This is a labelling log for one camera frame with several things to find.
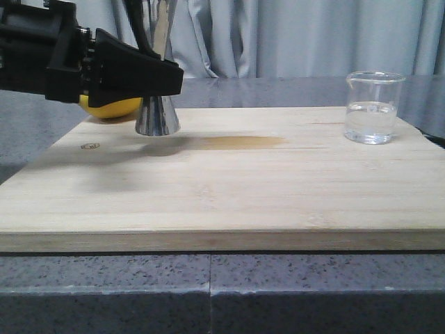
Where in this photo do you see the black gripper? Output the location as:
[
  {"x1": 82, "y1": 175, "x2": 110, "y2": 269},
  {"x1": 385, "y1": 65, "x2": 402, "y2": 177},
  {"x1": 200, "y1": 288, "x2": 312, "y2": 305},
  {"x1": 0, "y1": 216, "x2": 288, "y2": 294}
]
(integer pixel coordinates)
[{"x1": 1, "y1": 0, "x2": 184, "y2": 108}]

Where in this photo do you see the steel double jigger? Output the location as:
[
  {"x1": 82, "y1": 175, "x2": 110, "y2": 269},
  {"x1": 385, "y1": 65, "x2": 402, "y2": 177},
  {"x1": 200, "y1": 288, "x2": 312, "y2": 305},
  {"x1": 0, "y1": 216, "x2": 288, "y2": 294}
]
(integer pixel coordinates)
[{"x1": 136, "y1": 0, "x2": 180, "y2": 136}]

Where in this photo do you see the clear glass beaker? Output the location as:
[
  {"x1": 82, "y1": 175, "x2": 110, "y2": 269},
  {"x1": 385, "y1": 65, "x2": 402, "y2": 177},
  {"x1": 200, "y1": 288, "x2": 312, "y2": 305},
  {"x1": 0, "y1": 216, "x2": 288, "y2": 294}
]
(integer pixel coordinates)
[{"x1": 343, "y1": 71, "x2": 405, "y2": 145}]

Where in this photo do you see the yellow lemon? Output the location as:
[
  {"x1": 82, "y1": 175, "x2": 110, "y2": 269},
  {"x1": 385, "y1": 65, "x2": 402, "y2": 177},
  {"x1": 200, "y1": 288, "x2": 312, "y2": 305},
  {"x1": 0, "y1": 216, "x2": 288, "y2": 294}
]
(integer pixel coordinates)
[{"x1": 79, "y1": 95, "x2": 142, "y2": 119}]

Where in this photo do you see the grey curtain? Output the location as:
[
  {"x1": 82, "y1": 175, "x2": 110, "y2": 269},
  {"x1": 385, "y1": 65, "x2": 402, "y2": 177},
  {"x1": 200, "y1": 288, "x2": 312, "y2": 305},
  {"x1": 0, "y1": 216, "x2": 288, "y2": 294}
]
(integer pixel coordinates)
[{"x1": 0, "y1": 0, "x2": 445, "y2": 81}]

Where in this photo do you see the wooden cutting board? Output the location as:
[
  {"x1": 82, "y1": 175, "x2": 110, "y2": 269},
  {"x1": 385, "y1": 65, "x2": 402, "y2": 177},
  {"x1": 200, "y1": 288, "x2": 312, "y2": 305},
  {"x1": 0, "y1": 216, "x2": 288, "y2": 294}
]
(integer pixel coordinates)
[{"x1": 1, "y1": 106, "x2": 444, "y2": 253}]

